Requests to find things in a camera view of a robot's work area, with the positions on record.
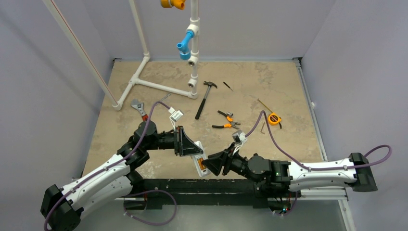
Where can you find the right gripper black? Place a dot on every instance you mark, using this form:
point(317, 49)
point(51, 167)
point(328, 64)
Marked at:
point(226, 161)

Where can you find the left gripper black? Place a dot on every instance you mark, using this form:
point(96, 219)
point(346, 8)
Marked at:
point(182, 145)

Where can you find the orange AA battery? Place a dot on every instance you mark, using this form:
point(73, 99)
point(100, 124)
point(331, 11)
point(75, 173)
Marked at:
point(202, 167)

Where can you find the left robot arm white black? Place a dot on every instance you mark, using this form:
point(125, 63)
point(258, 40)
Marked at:
point(63, 208)

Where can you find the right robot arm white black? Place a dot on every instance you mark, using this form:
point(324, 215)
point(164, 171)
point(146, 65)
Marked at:
point(353, 171)

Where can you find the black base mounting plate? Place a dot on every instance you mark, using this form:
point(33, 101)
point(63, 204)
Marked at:
point(223, 192)

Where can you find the orange black pliers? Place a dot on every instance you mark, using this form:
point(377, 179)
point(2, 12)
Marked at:
point(231, 123)

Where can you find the red adjustable wrench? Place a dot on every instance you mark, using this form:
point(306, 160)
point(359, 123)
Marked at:
point(139, 106)

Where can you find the yellow tape measure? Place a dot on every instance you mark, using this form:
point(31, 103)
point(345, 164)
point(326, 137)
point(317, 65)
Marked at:
point(274, 119)

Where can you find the blue pipe fitting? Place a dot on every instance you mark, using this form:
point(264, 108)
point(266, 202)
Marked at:
point(183, 46)

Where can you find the orange pipe fitting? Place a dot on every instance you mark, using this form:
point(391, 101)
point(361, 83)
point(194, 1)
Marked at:
point(179, 4)

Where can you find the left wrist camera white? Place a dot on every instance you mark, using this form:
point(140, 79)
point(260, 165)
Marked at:
point(175, 115)

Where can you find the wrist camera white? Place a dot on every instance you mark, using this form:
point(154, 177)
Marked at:
point(240, 139)
point(175, 115)

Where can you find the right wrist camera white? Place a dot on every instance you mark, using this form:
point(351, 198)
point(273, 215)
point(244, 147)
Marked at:
point(240, 139)

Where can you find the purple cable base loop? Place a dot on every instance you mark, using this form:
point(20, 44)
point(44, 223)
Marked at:
point(152, 204)

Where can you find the black handled claw hammer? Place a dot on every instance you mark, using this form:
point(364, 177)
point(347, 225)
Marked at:
point(209, 85)

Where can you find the white PVC pipe frame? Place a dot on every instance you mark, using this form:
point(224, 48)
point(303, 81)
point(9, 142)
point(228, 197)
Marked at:
point(127, 33)

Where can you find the aluminium rail frame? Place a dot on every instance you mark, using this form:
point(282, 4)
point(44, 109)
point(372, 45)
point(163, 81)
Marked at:
point(318, 209)

